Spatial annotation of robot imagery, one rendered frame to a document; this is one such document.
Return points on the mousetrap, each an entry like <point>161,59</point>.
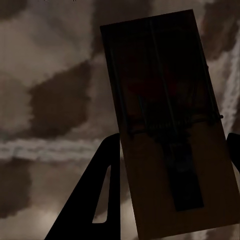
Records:
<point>180,174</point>

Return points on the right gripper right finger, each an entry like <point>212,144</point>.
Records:
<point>233,143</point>

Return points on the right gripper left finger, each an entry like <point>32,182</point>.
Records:
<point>75,222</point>

